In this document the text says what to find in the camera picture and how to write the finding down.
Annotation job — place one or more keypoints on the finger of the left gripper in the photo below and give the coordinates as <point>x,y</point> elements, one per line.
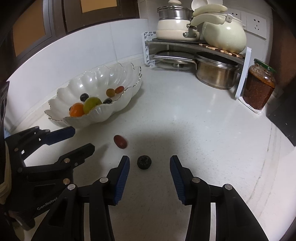
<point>47,137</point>
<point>75,157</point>

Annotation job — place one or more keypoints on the glass pot lid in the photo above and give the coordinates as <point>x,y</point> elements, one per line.
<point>176,57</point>

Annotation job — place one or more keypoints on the glass jar of chili sauce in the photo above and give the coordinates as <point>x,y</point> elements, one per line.
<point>260,84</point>

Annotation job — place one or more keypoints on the white rice spoon left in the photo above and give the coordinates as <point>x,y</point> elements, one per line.
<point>198,3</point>

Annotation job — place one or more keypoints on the yellow-green round fruit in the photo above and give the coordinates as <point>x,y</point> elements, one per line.
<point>91,103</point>

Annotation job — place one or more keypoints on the cream ceramic teapot pot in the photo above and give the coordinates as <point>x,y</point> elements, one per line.
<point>222,31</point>

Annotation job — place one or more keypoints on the white metal corner rack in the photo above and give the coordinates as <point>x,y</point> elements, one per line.
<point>149,38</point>

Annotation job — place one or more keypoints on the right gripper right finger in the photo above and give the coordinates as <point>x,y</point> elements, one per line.
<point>190,190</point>

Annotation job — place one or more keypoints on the dark blueberry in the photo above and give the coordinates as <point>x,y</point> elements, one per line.
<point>144,162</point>

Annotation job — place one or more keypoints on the dark purple plum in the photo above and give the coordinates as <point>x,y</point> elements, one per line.
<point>84,97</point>

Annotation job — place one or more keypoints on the white wall power socket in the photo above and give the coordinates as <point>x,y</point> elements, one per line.
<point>256,25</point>

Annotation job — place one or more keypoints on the stainless steel stock pot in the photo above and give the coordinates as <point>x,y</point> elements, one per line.
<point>216,71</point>

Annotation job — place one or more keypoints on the white scalloped ceramic bowl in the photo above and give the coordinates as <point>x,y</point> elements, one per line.
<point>95,95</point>

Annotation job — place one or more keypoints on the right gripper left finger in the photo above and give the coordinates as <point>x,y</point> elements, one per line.
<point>110,188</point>

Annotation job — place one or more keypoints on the cream saucepan with handle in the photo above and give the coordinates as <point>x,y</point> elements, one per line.
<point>182,30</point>

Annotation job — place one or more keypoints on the wooden bead trivet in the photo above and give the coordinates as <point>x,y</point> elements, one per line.
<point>221,51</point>

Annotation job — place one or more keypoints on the small olive-brown fruit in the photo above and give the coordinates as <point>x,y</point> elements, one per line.
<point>110,92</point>

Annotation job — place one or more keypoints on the orange tangerine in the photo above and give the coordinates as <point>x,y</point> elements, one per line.
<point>76,110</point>

